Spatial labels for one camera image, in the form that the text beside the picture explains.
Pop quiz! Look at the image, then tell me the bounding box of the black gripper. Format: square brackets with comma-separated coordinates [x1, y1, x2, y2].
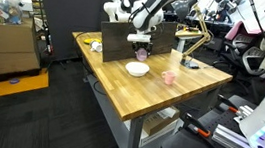
[131, 41, 154, 56]

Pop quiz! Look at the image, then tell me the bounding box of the translucent purple plastic cup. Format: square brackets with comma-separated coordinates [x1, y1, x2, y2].
[134, 47, 149, 64]

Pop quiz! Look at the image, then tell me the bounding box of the white bowl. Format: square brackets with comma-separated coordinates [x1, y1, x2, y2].
[123, 60, 151, 79]

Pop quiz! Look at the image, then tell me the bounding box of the dark wood backdrop board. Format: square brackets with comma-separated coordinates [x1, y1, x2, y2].
[96, 13, 179, 72]

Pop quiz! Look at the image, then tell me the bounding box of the white mug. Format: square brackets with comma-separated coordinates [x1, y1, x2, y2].
[89, 40, 104, 54]

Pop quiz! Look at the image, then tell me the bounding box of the light wood desk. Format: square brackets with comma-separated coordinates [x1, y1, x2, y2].
[173, 27, 206, 56]

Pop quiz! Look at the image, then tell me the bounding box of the yellow plate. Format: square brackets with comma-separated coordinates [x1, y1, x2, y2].
[83, 36, 102, 47]

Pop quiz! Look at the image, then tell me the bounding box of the small brown cardboard box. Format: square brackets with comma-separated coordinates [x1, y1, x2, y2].
[141, 103, 182, 141]

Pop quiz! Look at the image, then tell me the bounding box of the black partition panel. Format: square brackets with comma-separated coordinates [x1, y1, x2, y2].
[25, 0, 147, 71]

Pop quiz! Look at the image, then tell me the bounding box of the white flat box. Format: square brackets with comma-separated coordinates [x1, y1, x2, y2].
[120, 112, 186, 148]

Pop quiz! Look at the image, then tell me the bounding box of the pink chair backrest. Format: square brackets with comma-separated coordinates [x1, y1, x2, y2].
[224, 18, 265, 47]

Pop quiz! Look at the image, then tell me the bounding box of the black orange bar clamp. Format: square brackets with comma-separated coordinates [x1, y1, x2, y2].
[179, 111, 214, 139]
[215, 93, 243, 114]

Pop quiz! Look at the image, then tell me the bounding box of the black metal rack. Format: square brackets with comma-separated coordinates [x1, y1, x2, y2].
[20, 0, 60, 57]

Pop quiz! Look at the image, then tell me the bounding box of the black grey office chair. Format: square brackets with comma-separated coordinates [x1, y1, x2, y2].
[215, 27, 265, 97]

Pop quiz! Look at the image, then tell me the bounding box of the yellow floor mat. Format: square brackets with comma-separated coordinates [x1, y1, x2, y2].
[0, 63, 52, 105]

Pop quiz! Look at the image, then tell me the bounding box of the blue tape roll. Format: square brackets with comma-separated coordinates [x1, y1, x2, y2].
[8, 76, 21, 86]

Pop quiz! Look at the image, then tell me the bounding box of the large brown cardboard box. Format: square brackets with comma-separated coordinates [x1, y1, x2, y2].
[0, 14, 47, 82]

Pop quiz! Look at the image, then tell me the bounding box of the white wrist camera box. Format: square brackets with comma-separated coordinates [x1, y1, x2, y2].
[126, 32, 152, 45]

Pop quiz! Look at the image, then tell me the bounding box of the pink plastic cup with handle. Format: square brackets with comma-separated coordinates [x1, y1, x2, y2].
[159, 69, 178, 87]

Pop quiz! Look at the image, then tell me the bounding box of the grey metal table frame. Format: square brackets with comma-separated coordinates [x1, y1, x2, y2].
[75, 70, 223, 148]

